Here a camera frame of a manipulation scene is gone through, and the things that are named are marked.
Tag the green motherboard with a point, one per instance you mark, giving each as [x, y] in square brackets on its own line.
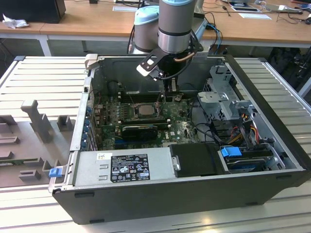
[179, 128]

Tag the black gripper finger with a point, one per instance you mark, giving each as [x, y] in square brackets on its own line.
[168, 87]

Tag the silver CPU plate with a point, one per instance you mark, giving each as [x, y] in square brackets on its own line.
[147, 110]

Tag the hard disk drive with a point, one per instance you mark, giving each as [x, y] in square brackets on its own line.
[245, 165]

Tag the coin cell battery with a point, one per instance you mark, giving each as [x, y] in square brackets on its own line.
[177, 98]

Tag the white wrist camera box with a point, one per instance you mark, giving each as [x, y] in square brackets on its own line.
[143, 70]

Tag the grey power supply unit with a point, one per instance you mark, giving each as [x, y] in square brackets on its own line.
[87, 170]

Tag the wooden desk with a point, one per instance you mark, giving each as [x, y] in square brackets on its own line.
[97, 21]

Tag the grey parts rack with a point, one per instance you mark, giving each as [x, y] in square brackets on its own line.
[26, 143]

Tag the grey flat pad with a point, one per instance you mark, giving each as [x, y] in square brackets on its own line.
[121, 8]

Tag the blue case latch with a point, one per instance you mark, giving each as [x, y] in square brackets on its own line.
[55, 172]

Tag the crumpled white paper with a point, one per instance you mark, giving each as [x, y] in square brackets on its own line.
[14, 23]

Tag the black RAM slot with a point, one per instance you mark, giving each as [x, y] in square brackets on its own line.
[145, 99]
[145, 120]
[145, 124]
[141, 95]

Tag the black plastic shroud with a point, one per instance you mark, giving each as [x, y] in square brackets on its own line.
[194, 160]

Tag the blue disk carrier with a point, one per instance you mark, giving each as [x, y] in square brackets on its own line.
[230, 151]

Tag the black computer tower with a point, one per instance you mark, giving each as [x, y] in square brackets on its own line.
[31, 9]

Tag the black cylinder part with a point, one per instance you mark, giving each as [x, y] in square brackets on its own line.
[113, 87]

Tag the CPU socket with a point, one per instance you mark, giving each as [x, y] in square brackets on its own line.
[147, 118]

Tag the pale blue teach pendant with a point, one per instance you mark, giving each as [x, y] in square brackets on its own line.
[201, 26]

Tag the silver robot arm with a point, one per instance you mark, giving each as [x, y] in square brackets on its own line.
[175, 24]

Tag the green RAM stick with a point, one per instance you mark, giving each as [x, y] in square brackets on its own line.
[9, 163]

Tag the black open PC case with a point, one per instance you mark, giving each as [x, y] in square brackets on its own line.
[170, 206]

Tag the metal drive cage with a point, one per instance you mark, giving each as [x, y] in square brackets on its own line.
[211, 99]

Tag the black expansion card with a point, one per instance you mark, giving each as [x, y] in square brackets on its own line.
[139, 132]

